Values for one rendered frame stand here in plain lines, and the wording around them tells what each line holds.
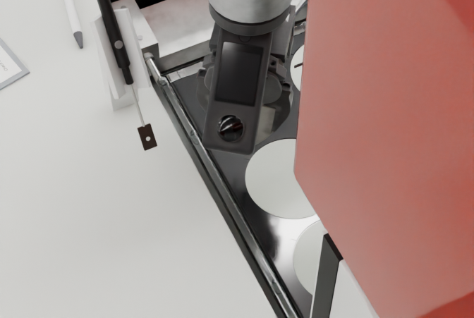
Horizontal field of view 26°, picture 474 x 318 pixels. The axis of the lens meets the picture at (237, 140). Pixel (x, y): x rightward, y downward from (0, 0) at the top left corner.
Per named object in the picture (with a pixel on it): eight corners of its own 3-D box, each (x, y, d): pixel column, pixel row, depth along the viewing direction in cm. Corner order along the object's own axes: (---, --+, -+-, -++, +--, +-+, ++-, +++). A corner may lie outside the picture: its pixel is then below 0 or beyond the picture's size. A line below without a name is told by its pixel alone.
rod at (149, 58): (166, 84, 117) (166, 76, 116) (155, 88, 117) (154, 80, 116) (151, 55, 119) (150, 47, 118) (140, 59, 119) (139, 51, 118)
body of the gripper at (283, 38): (296, 46, 101) (302, -42, 91) (281, 115, 96) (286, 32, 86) (219, 34, 101) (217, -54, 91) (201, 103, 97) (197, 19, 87)
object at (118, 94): (157, 126, 104) (148, 43, 93) (122, 139, 103) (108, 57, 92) (135, 83, 107) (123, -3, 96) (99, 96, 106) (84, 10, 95)
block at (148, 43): (160, 57, 120) (158, 41, 118) (133, 67, 119) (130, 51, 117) (134, 10, 124) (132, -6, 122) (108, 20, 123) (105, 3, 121)
